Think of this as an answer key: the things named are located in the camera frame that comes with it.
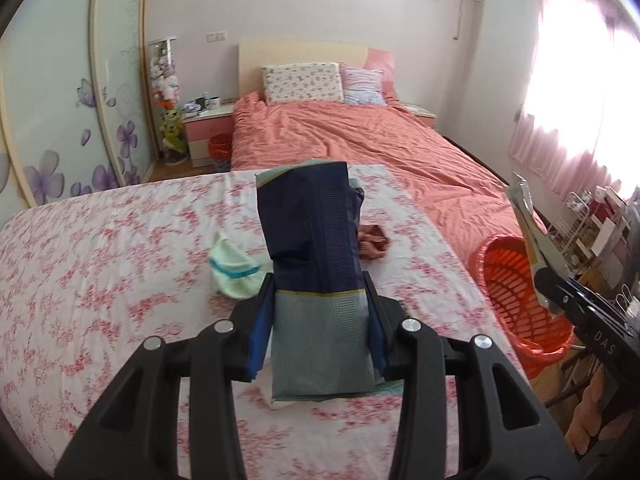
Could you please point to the floral print pillow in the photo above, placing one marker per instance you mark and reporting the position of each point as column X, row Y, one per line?
column 302, row 84

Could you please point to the bed with salmon cover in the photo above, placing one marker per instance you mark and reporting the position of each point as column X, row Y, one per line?
column 375, row 145

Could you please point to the white and dark mug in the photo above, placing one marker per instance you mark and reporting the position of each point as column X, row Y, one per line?
column 212, row 102

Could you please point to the air conditioner pipe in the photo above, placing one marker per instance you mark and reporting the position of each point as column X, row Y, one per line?
column 470, row 5

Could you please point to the pink striped pillow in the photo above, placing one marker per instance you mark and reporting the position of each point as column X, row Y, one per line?
column 364, row 86

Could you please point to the plush toy display column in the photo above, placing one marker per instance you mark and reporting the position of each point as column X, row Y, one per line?
column 167, row 100

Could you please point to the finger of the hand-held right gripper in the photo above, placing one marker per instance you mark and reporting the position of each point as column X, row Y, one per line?
column 552, row 287
column 597, row 305

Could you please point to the brown crumpled cloth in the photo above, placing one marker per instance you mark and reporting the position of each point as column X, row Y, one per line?
column 374, row 242

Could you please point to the green and white sock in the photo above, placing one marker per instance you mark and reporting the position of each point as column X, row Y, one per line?
column 232, row 270

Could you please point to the pink and white nightstand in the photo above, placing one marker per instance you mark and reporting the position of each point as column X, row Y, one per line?
column 197, row 135

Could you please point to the small orange waste basket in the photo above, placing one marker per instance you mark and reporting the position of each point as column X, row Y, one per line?
column 220, row 150

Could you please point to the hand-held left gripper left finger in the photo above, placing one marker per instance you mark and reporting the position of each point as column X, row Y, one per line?
column 260, row 342

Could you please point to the large orange plastic basket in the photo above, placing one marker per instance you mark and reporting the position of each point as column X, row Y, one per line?
column 510, row 300

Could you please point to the white wall switch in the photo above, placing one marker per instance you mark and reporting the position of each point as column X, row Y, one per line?
column 217, row 36

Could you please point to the flower print sliding wardrobe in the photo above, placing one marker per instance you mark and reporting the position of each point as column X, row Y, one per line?
column 60, row 85

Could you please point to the floral bed sheet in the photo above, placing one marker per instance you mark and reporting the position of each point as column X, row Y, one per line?
column 100, row 285

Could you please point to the beige and green packet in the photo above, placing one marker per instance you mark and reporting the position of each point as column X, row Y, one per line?
column 530, row 230

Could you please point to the pink curtain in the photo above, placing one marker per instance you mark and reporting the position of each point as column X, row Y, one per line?
column 565, row 110

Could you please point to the navy and grey cloth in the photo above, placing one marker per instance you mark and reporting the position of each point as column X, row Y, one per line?
column 315, row 240

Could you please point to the person's right hand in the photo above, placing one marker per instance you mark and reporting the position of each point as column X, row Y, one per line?
column 587, row 410

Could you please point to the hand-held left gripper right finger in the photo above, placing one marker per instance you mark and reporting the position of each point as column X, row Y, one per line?
column 376, row 345

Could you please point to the beige and pink headboard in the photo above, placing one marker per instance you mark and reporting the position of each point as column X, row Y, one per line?
column 300, row 52

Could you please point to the pink nightstand with book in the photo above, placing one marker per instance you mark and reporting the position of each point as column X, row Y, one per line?
column 422, row 112

